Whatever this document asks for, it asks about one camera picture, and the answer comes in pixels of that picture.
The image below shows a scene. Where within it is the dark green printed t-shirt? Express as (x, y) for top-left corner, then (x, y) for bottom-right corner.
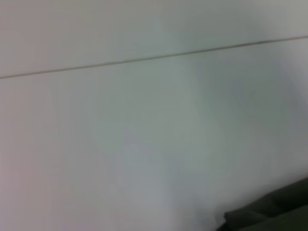
(216, 177), (308, 231)

